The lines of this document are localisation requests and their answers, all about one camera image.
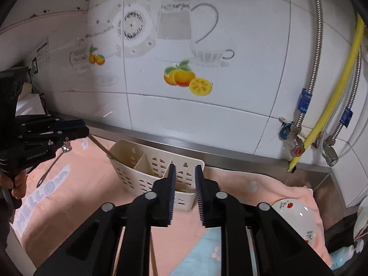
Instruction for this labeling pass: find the pink printed towel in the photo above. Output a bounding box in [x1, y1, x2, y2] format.
[10, 136, 334, 276]

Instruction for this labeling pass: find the white wall label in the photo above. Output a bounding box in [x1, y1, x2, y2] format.
[36, 39, 51, 68]

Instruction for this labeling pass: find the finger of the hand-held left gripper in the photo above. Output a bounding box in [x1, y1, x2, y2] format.
[17, 128, 90, 150]
[21, 115, 87, 132]

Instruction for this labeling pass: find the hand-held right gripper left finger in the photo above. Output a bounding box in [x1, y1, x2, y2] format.
[34, 164, 176, 276]

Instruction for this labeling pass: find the plain metal valve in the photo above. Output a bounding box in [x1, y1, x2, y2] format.
[320, 136, 340, 167]

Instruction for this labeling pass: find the metal valve with red handle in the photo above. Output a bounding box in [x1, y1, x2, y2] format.
[279, 116, 307, 157]

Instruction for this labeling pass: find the thin white hose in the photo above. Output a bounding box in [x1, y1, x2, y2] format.
[316, 49, 363, 160]

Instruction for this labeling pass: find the braided metal hose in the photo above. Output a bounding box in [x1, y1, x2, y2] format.
[296, 0, 324, 127]
[328, 46, 363, 143]

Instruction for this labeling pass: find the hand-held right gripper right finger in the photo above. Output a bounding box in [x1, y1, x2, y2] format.
[195, 164, 335, 276]

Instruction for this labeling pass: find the white kitchen appliance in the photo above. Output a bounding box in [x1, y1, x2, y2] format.
[16, 82, 48, 121]

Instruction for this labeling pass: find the yellow gas hose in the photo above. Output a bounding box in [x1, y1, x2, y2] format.
[286, 13, 365, 173]

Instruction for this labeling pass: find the white floral ceramic bowl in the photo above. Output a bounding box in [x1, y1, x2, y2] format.
[270, 199, 318, 245]

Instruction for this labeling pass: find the white rounded object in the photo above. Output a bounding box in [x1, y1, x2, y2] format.
[354, 201, 368, 242]

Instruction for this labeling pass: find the brown wooden chopstick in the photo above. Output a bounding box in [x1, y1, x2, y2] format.
[87, 134, 115, 160]

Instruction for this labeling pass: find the small metal spoon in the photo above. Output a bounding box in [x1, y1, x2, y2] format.
[36, 142, 72, 187]

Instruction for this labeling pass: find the pale blue plastic object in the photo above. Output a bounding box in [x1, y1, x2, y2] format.
[331, 244, 365, 271]

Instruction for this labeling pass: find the person's left hand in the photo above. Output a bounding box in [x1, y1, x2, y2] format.
[10, 168, 28, 200]

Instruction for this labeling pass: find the cream plastic utensil holder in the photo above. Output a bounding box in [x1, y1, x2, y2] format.
[107, 139, 205, 214]

